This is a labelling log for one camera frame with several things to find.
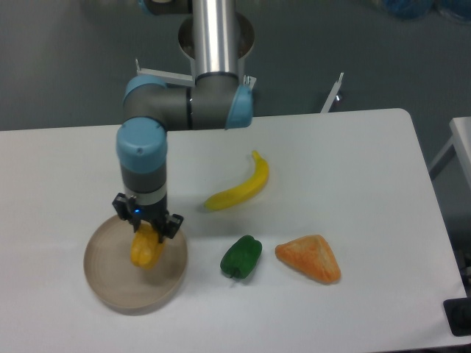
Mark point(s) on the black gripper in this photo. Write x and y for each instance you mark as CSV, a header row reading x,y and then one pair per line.
x,y
166,225

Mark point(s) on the yellow toy pepper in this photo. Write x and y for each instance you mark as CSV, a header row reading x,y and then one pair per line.
x,y
146,249

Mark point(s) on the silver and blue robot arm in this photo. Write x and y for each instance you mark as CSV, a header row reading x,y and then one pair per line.
x,y
218,99

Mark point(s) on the beige round plate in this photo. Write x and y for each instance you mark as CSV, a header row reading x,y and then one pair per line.
x,y
120,284

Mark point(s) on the green toy pepper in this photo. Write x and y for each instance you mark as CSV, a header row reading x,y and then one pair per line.
x,y
241,258

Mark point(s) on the yellow toy banana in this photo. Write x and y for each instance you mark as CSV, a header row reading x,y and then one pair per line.
x,y
243,192

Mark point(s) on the orange triangular toy bread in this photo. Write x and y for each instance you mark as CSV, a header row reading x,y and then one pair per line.
x,y
312,256

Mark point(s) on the white side table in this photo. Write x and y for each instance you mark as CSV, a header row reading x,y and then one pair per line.
x,y
457,145

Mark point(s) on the black device at table edge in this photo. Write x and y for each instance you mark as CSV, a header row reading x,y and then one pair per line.
x,y
458,316

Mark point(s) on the blue plastic bag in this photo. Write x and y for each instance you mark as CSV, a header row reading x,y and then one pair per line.
x,y
453,10

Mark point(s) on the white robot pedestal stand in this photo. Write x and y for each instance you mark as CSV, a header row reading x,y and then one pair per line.
x,y
245,45

